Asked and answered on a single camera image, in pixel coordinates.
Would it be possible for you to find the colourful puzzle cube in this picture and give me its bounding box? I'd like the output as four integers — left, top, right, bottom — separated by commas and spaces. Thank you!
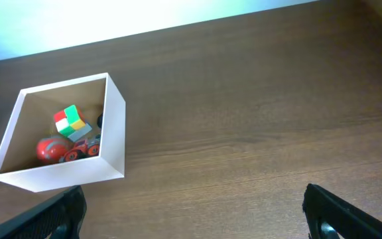
53, 105, 92, 142

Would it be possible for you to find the black round cap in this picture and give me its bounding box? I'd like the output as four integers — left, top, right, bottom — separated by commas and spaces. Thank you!
97, 114, 103, 129

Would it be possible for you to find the orange eyeball ball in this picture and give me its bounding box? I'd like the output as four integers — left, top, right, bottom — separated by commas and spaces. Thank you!
36, 136, 72, 165

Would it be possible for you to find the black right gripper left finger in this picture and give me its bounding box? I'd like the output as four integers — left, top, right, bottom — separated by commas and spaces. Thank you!
0, 185, 87, 239

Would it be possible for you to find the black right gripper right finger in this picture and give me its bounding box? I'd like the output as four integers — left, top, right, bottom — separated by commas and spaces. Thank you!
302, 183, 382, 239

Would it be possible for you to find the red grey toy truck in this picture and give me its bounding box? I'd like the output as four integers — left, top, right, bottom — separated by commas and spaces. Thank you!
59, 134, 101, 163

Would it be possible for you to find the pink cardboard box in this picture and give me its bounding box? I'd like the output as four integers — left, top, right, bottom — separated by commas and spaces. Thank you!
0, 72, 126, 193

